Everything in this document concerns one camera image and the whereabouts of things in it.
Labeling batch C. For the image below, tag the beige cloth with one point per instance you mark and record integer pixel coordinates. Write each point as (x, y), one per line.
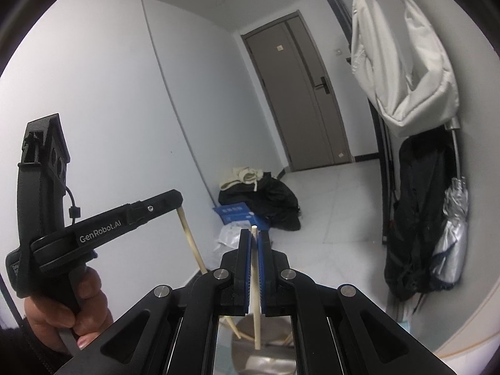
(242, 177)

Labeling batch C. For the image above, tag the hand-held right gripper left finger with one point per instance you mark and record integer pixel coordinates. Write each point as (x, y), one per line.
(246, 273)

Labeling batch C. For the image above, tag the silver folded umbrella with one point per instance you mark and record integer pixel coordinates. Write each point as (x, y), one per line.
(453, 234)

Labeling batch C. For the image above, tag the white plastic utensil holder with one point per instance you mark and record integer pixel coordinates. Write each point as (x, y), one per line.
(273, 359)

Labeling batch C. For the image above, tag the black bag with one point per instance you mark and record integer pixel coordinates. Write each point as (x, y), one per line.
(273, 203)

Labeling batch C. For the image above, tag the wooden chopstick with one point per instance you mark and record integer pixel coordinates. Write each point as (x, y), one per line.
(256, 328)
(191, 242)

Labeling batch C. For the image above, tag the black hanging backpack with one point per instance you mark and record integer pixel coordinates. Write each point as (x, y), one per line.
(414, 211)

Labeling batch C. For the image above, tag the person's left forearm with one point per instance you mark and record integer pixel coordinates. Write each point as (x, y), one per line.
(23, 353)

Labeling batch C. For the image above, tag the grey door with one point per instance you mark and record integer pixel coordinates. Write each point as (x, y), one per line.
(297, 97)

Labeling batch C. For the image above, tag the blue cardboard box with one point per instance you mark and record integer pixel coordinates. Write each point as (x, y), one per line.
(234, 214)

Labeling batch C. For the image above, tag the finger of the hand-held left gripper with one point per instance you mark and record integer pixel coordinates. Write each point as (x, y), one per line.
(160, 203)

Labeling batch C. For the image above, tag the clear plastic bag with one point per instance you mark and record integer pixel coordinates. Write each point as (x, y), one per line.
(230, 236)

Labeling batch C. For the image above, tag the person's left hand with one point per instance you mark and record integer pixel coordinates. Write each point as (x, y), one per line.
(93, 300)

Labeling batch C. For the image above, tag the white shoulder bag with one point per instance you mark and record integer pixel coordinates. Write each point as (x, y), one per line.
(410, 86)

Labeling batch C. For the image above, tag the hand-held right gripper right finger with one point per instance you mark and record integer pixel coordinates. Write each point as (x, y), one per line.
(265, 273)

